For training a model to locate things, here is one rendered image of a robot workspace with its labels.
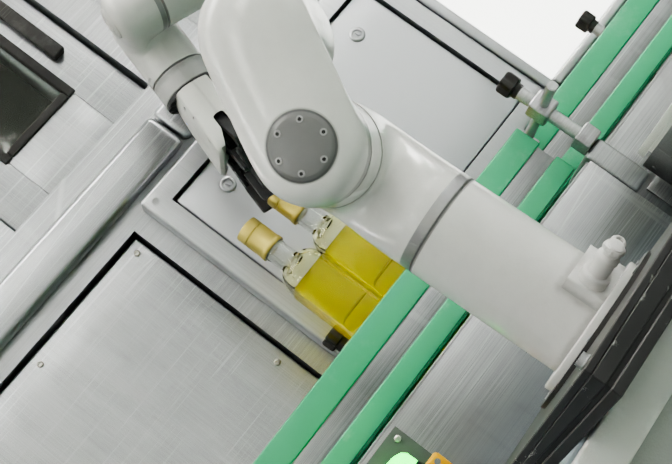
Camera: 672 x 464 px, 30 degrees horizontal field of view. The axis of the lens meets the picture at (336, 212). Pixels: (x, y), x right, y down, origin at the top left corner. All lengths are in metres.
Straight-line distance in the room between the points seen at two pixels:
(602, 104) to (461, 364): 0.42
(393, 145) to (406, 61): 0.68
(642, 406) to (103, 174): 0.96
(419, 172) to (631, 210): 0.42
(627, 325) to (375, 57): 0.94
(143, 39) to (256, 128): 0.55
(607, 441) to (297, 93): 0.35
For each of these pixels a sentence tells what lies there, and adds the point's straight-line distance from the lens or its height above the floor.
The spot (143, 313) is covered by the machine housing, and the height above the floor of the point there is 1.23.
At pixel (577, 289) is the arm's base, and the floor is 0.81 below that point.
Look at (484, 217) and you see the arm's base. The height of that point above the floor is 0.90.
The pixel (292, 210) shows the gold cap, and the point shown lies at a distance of 1.50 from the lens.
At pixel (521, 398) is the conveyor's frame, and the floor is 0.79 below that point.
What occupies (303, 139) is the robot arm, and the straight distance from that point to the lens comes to 0.97.
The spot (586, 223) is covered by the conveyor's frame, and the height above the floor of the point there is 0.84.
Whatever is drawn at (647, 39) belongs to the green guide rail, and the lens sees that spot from 1.63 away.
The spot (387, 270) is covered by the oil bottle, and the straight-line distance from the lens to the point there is 1.47.
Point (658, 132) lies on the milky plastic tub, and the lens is 1.39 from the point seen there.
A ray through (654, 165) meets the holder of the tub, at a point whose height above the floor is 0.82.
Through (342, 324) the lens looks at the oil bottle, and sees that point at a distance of 1.45.
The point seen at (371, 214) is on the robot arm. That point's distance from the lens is 1.06.
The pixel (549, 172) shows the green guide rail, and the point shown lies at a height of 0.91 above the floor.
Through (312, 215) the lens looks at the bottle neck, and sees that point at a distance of 1.50.
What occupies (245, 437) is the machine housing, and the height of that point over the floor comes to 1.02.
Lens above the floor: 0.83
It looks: 10 degrees up
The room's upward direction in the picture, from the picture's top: 54 degrees counter-clockwise
